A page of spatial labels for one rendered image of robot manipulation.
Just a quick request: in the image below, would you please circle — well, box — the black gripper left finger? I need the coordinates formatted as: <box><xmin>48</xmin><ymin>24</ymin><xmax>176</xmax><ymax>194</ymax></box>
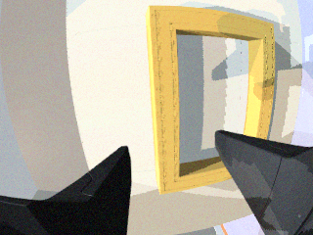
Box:
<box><xmin>0</xmin><ymin>145</ymin><xmax>132</xmax><ymax>235</ymax></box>

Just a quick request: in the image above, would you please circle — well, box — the cream flat panel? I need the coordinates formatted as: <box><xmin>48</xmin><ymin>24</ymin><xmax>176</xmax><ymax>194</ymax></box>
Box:
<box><xmin>66</xmin><ymin>0</ymin><xmax>302</xmax><ymax>235</ymax></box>

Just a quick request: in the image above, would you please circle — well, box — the golden-brown picture frame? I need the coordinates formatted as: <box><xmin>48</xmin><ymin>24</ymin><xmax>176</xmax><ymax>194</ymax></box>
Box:
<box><xmin>145</xmin><ymin>5</ymin><xmax>275</xmax><ymax>195</ymax></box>

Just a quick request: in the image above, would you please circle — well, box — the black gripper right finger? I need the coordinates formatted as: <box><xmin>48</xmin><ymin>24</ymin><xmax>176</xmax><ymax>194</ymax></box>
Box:
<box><xmin>214</xmin><ymin>129</ymin><xmax>313</xmax><ymax>235</ymax></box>

